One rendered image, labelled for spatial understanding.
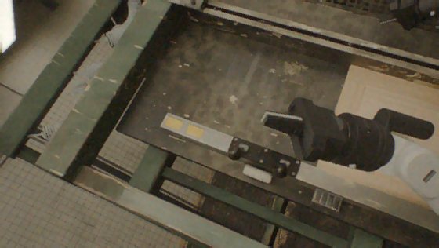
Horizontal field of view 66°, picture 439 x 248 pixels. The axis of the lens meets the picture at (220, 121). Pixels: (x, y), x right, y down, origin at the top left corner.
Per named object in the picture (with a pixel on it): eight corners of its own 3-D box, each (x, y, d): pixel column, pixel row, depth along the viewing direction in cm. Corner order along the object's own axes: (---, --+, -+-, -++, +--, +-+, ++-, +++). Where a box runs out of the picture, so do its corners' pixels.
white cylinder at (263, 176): (242, 175, 97) (269, 185, 95) (242, 172, 94) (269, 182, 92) (246, 165, 98) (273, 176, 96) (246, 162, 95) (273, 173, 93)
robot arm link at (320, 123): (290, 176, 53) (354, 191, 56) (324, 133, 47) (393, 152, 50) (277, 122, 62) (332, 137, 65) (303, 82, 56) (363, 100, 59)
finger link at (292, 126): (268, 109, 52) (303, 119, 53) (259, 124, 54) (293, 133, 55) (269, 116, 51) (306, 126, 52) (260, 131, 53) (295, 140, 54)
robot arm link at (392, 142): (331, 151, 64) (380, 164, 67) (363, 178, 54) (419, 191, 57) (356, 96, 61) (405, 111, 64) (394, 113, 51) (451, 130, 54)
